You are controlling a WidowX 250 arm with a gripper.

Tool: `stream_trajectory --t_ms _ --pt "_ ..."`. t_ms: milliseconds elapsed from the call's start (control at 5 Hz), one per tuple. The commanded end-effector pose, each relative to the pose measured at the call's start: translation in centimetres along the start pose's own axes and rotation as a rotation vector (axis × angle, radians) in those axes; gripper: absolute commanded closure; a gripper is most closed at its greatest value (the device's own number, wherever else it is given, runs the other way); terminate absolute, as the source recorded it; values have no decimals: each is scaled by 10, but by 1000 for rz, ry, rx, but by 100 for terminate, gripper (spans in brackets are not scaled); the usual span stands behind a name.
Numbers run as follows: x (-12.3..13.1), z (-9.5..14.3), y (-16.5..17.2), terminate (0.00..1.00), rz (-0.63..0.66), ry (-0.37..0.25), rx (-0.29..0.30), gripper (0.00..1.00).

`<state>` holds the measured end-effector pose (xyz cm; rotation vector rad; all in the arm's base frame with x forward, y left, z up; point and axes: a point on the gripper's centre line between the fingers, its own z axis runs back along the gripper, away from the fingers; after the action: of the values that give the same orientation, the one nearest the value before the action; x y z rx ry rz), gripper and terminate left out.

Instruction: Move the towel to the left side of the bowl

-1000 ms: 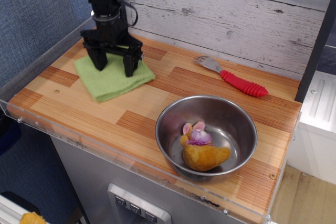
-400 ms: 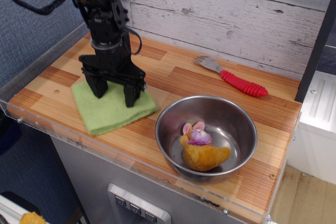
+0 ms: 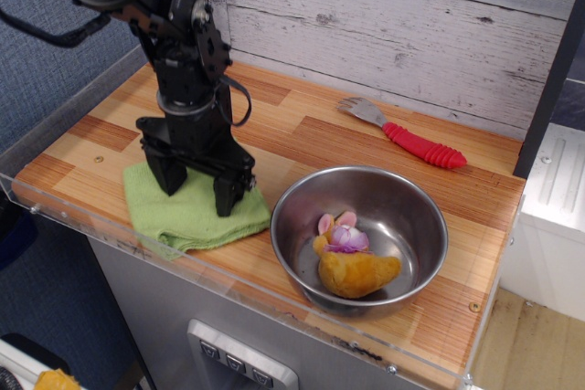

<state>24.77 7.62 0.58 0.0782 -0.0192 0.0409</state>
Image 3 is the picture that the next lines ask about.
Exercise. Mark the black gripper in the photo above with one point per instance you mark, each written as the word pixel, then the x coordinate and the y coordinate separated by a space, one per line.
pixel 172 144

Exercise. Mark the green cloth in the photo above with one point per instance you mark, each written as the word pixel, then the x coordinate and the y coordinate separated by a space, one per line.
pixel 188 219

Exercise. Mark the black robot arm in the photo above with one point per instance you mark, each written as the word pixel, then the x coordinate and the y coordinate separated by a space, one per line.
pixel 189 57

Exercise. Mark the silver metal bowl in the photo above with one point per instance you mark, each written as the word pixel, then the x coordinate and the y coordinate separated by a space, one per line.
pixel 400 221

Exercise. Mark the orange plush toy with flower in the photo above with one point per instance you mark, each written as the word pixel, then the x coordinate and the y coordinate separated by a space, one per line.
pixel 347 268

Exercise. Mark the silver button panel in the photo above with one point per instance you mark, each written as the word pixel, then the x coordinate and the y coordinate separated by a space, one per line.
pixel 226 363

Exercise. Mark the yellow object bottom left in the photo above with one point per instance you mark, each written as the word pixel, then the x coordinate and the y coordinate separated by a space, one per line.
pixel 56 380

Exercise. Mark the white ribbed cabinet right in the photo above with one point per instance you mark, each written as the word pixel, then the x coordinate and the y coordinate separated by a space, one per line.
pixel 544 261

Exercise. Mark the clear acrylic guard rail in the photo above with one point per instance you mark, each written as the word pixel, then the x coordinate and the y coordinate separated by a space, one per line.
pixel 71 167

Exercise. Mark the fork with red handle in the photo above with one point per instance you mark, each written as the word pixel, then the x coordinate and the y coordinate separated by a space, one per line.
pixel 430 152

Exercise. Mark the black vertical post right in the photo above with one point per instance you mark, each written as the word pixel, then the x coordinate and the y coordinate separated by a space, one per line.
pixel 558 73

